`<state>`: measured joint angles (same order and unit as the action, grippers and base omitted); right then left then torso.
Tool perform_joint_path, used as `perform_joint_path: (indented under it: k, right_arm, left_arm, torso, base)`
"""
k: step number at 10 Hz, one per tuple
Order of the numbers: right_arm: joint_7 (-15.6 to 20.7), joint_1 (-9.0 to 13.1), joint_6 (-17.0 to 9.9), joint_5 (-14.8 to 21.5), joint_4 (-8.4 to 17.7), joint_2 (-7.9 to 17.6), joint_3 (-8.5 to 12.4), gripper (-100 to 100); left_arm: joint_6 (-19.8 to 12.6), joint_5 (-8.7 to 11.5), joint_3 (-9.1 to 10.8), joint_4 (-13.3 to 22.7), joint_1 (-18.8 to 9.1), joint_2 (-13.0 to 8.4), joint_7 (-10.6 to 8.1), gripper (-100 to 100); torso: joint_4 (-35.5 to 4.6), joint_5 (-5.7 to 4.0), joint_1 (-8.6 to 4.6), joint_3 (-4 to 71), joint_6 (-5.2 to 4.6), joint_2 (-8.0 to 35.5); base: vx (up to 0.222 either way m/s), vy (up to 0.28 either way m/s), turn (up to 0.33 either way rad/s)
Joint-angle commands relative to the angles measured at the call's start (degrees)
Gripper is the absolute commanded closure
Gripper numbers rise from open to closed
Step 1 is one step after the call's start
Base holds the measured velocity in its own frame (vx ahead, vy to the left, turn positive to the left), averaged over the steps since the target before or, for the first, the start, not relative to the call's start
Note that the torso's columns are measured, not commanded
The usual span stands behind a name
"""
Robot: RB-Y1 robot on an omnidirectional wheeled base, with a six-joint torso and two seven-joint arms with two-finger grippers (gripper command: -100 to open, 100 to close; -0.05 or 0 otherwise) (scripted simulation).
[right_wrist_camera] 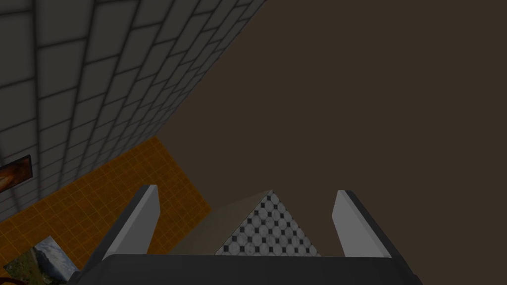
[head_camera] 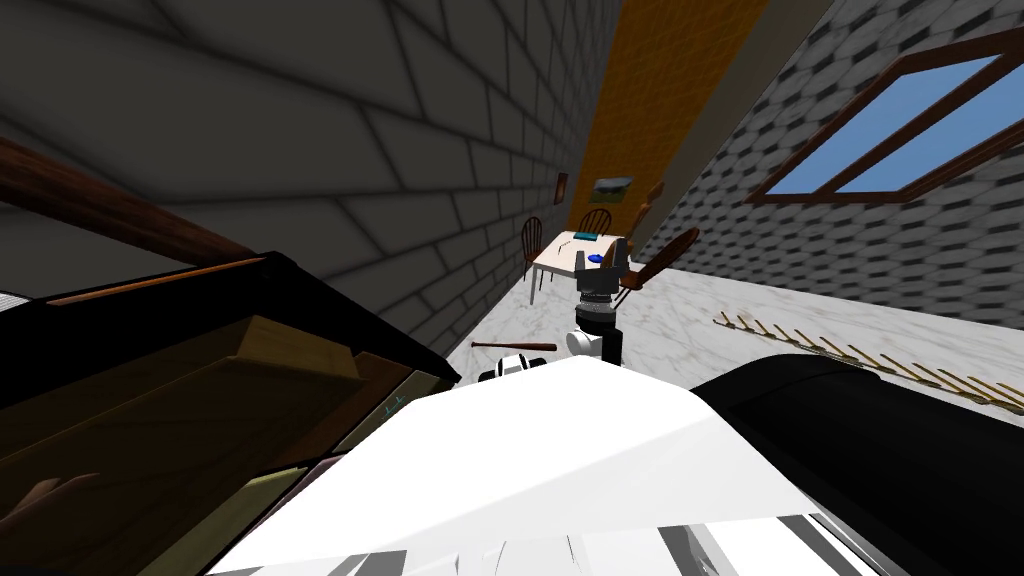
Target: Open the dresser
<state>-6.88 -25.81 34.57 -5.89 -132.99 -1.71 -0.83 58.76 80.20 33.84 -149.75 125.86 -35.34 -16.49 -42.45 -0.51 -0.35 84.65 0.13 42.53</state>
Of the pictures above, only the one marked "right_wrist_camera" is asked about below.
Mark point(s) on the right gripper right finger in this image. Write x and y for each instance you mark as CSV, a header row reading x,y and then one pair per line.
x,y
358,227

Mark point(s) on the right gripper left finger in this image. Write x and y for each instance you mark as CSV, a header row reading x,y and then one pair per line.
x,y
136,227

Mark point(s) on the mountain landscape wall picture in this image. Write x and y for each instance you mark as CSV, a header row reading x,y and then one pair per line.
x,y
41,261

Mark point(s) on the orange abstract wall picture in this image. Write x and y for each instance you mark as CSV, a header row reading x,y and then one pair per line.
x,y
15,173

